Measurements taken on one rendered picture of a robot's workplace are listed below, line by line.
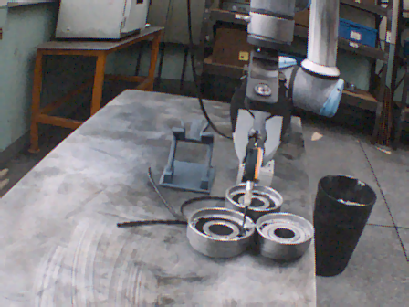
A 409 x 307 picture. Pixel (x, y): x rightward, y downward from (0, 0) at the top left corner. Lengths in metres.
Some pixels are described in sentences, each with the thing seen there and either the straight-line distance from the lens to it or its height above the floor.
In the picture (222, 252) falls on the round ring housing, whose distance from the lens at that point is 0.71.
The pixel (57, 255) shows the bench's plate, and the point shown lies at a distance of 0.68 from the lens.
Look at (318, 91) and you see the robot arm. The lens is 1.18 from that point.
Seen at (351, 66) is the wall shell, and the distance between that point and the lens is 4.82.
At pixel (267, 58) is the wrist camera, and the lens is 0.70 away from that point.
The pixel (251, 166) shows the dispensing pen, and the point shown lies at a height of 0.93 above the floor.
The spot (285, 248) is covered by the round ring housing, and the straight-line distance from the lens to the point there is 0.72.
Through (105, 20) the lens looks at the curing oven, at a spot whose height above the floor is 0.94.
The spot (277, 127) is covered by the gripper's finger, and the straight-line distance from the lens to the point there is 0.73.
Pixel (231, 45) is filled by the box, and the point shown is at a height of 0.66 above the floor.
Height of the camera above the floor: 1.20
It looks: 21 degrees down
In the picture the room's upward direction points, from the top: 8 degrees clockwise
